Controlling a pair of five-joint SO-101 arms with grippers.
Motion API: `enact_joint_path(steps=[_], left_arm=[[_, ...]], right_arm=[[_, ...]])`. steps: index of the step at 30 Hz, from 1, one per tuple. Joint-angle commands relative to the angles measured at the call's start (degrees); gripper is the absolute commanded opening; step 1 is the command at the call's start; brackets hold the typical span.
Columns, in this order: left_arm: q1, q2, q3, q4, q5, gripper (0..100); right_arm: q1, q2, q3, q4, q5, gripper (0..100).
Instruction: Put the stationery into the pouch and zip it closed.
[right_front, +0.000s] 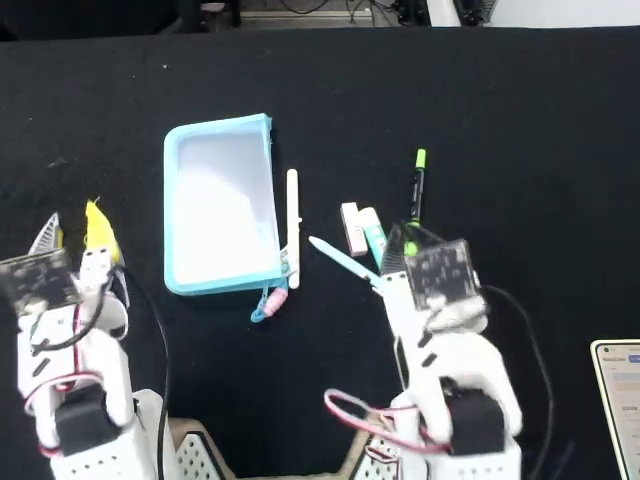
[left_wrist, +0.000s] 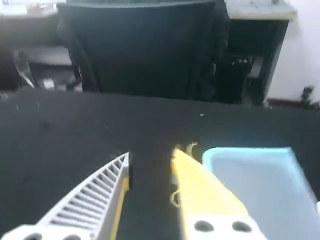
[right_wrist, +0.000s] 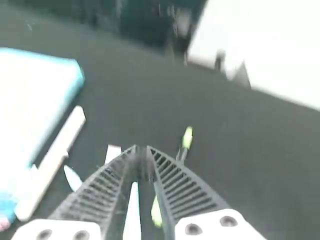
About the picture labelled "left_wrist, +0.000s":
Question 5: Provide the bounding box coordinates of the desk with grey top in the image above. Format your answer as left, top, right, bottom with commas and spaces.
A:
215, 0, 299, 108

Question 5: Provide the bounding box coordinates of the light blue plastic tray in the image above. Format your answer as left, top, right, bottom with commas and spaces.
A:
201, 146, 320, 240

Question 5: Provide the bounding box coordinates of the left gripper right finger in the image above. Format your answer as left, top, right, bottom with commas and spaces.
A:
169, 141, 265, 240

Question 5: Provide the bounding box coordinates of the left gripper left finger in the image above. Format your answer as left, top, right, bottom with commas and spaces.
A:
1, 151, 134, 240

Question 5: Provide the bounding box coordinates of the black office chair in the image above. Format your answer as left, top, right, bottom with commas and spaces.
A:
55, 0, 231, 103

